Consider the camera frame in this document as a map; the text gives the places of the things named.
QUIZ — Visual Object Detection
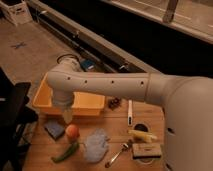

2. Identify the blue sponge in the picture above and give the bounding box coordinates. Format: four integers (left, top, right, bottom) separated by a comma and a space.
44, 121, 65, 140

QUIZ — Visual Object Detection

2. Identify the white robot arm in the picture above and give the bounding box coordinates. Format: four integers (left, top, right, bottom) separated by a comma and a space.
46, 59, 213, 171

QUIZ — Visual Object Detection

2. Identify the yellow plastic tray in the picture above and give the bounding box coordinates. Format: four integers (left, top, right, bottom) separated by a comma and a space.
32, 77, 105, 116

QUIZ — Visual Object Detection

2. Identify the peach fruit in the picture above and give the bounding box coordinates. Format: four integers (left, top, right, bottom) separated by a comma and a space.
65, 124, 79, 139

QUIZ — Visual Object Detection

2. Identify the green chili pepper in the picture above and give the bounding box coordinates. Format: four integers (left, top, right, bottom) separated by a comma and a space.
51, 142, 79, 163

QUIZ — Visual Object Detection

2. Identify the grey blue cloth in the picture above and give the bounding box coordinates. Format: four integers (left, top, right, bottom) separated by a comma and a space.
84, 129, 109, 163

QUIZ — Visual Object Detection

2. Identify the bunch of dark grapes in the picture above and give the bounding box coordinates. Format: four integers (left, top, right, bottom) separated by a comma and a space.
107, 98, 121, 110

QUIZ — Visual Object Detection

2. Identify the black chair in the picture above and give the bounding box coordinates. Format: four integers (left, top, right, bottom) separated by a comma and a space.
0, 67, 38, 171

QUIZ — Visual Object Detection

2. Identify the black and tan eraser block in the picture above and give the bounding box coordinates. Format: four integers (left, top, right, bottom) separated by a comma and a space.
132, 143, 162, 159

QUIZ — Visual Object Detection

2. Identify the white bowl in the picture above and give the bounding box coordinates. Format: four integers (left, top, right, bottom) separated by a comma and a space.
135, 158, 155, 166

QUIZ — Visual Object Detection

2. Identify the green leaf vegetable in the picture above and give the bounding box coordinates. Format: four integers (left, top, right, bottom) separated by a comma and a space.
160, 144, 164, 162

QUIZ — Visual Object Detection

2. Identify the white cardboard box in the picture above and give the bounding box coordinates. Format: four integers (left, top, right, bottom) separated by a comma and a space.
0, 0, 32, 26

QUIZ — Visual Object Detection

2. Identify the black coiled cable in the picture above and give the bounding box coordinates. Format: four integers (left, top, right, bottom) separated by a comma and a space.
56, 53, 78, 64

